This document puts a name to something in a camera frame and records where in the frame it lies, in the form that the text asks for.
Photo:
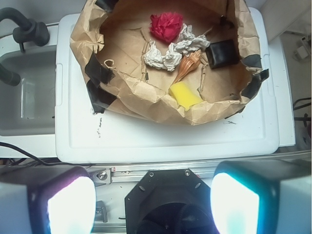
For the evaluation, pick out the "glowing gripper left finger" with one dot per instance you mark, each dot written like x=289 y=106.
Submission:
x=46 y=200

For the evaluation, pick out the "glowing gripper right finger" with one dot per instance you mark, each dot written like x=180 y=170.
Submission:
x=267 y=196

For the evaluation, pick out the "orange spiral shell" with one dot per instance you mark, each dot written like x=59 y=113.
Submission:
x=188 y=64

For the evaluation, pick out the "white cooler lid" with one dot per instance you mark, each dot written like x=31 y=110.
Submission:
x=83 y=136

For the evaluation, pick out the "grey plastic tub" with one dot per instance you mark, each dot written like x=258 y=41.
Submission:
x=29 y=107

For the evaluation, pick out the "yellow sponge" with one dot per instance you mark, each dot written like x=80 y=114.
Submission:
x=184 y=95

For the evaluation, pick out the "brown paper bag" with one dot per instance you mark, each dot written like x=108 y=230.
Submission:
x=111 y=36

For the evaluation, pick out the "white crumpled paper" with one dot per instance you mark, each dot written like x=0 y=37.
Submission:
x=187 y=43

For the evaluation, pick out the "red crumpled paper ball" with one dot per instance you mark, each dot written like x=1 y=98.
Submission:
x=166 y=26

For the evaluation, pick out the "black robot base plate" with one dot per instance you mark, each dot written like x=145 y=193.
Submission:
x=169 y=202

